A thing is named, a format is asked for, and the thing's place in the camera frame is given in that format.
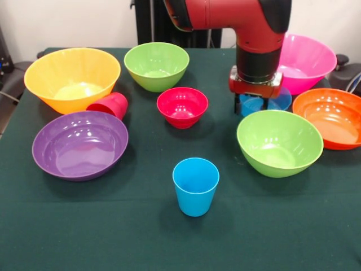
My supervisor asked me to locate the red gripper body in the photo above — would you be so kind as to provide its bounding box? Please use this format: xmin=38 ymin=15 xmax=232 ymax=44
xmin=228 ymin=65 xmax=284 ymax=100

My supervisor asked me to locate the blue bowl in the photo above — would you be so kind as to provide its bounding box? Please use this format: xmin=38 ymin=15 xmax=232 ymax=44
xmin=239 ymin=86 xmax=293 ymax=117

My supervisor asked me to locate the pink bowl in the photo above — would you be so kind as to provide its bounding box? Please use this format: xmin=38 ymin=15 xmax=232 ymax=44
xmin=277 ymin=33 xmax=338 ymax=96

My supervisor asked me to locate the blue cup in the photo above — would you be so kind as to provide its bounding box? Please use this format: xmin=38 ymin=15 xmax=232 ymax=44
xmin=172 ymin=157 xmax=221 ymax=218

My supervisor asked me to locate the red cup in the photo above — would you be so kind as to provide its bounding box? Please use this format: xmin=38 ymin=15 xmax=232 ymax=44
xmin=86 ymin=92 xmax=129 ymax=121

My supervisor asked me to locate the green bowl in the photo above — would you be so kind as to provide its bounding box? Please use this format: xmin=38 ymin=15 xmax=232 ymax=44
xmin=236 ymin=110 xmax=324 ymax=179
xmin=124 ymin=42 xmax=190 ymax=93

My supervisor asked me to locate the red bowl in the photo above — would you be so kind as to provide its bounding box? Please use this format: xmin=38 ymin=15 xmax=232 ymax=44
xmin=156 ymin=86 xmax=209 ymax=130

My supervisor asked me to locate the orange bowl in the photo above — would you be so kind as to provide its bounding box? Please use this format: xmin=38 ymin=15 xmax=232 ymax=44
xmin=292 ymin=88 xmax=361 ymax=151

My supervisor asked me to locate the black office chair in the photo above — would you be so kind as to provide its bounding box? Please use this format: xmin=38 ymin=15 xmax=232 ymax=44
xmin=329 ymin=54 xmax=361 ymax=95
xmin=0 ymin=60 xmax=34 ymax=102

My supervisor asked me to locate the purple bowl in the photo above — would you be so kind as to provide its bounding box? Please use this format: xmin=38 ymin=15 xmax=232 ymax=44
xmin=32 ymin=110 xmax=129 ymax=182

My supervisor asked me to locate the yellow bowl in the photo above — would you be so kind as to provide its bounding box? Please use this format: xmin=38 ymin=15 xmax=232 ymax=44
xmin=23 ymin=47 xmax=122 ymax=115

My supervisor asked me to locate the dark green tablecloth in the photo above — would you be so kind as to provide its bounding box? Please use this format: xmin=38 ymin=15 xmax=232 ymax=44
xmin=0 ymin=47 xmax=361 ymax=271

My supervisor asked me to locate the black computer box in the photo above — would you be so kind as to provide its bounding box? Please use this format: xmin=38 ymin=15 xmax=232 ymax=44
xmin=0 ymin=27 xmax=15 ymax=76

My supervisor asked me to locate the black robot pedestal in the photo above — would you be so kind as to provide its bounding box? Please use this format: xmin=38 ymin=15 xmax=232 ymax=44
xmin=130 ymin=0 xmax=223 ymax=49

